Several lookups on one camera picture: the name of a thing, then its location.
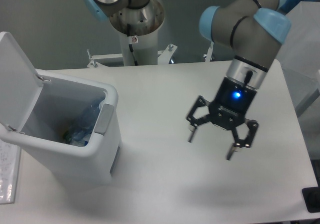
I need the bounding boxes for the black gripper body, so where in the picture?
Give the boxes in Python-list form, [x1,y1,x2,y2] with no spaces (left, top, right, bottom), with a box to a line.
[208,77,257,130]

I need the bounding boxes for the clear plastic water bottle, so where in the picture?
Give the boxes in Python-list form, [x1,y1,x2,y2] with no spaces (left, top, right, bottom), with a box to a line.
[67,98,104,133]

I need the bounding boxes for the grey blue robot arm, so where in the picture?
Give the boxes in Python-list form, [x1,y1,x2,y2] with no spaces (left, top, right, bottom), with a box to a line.
[84,0,291,160]

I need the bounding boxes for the trash pile inside can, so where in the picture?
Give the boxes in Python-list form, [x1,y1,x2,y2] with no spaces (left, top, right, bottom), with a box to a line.
[62,130,92,147]

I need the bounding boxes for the white trash can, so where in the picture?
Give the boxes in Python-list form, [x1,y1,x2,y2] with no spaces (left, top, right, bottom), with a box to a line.
[0,70,121,186]

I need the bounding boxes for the white trash can lid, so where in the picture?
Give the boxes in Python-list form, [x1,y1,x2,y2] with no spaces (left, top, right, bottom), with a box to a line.
[0,32,44,132]

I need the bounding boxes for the grey covered box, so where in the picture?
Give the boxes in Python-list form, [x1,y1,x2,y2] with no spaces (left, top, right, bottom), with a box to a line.
[276,1,320,116]

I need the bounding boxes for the black device at edge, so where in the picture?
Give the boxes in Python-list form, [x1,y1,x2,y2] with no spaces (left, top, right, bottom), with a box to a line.
[302,187,320,213]

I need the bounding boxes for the laminated paper sheet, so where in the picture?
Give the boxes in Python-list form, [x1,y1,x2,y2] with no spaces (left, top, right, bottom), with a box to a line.
[0,140,21,205]

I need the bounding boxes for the white clamp bracket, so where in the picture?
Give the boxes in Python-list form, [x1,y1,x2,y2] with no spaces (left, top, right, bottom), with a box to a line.
[86,40,216,69]

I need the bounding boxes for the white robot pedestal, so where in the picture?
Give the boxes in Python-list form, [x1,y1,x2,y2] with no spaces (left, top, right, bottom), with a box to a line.
[108,0,166,67]

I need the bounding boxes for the black pedestal cable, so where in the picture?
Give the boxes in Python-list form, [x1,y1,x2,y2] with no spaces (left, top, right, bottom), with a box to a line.
[126,23,139,66]

